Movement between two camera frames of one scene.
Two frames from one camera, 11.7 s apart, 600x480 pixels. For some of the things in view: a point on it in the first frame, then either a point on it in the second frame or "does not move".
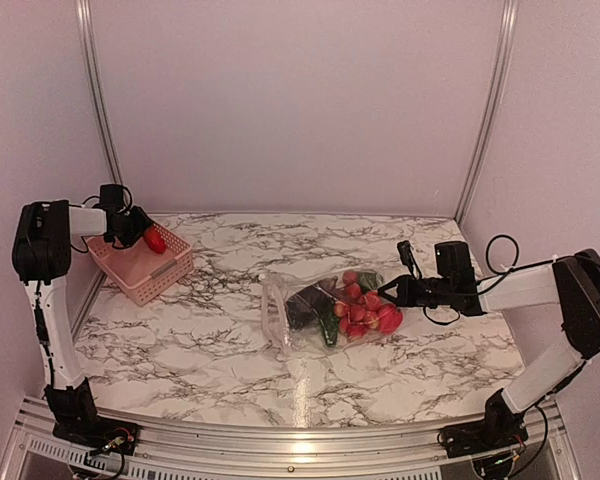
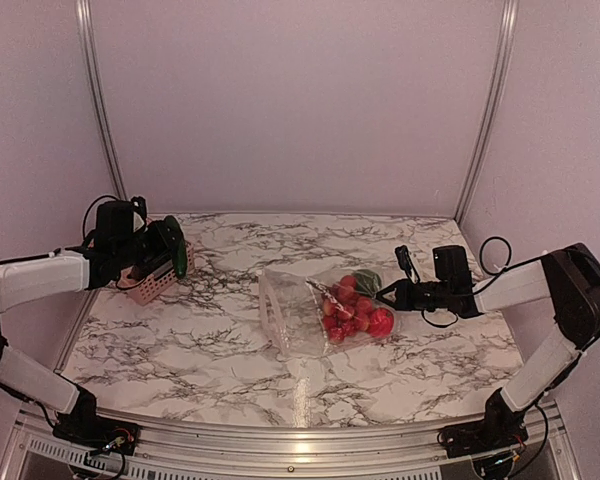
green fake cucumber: [329, 323] -> [180, 258]
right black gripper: [404, 298] does not move
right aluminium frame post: [503, 44] does not move
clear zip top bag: [325, 310] does not move
